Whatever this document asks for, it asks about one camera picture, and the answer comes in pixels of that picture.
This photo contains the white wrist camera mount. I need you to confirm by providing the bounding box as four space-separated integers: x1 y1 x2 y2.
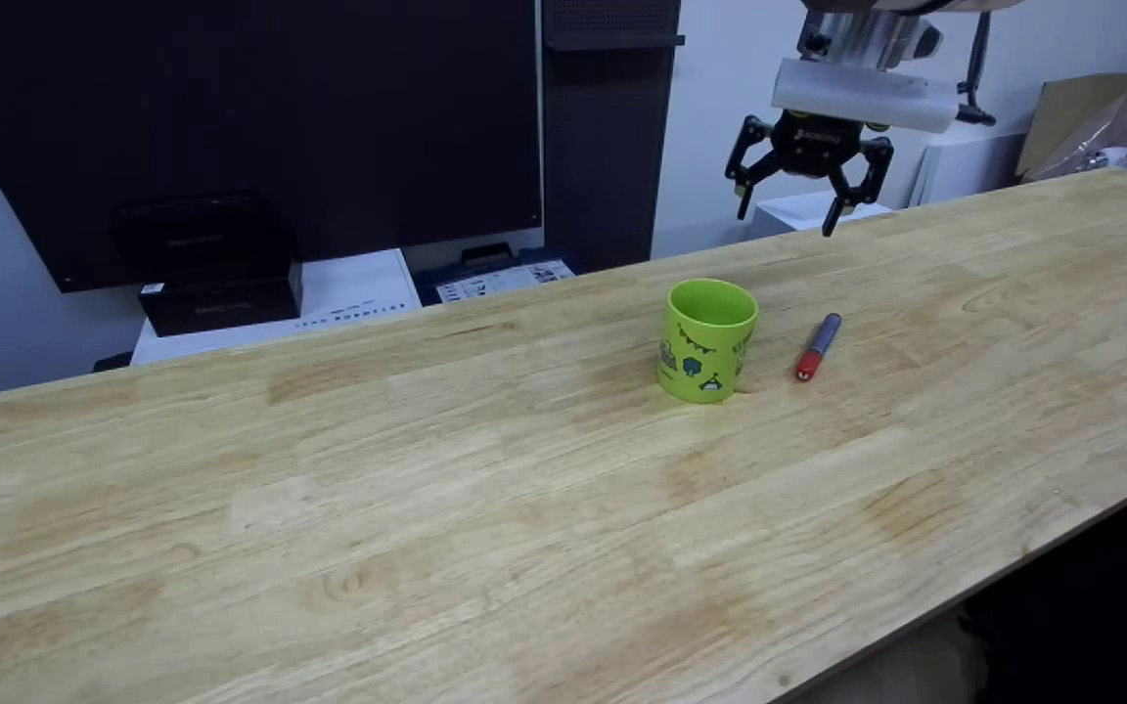
769 59 960 134

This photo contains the large black board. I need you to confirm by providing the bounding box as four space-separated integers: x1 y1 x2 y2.
0 0 541 288

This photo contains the brown cardboard box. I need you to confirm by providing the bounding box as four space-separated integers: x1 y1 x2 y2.
1019 73 1127 179

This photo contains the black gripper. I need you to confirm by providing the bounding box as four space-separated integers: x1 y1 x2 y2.
722 113 896 239

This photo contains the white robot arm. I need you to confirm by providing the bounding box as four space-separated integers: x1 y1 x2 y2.
722 0 1013 236

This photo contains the green plastic mug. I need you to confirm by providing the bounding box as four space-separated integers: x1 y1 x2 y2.
657 279 759 402

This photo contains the white leaning panel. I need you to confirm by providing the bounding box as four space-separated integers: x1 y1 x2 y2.
909 134 1021 206

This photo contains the red and grey marker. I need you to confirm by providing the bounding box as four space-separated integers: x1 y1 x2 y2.
793 313 842 382

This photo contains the white paper booklet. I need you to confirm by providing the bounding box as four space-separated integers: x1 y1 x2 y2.
433 259 575 305

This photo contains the black printer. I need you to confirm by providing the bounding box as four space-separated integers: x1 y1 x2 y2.
115 190 300 336

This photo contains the white box with print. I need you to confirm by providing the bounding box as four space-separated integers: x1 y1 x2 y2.
133 249 420 362

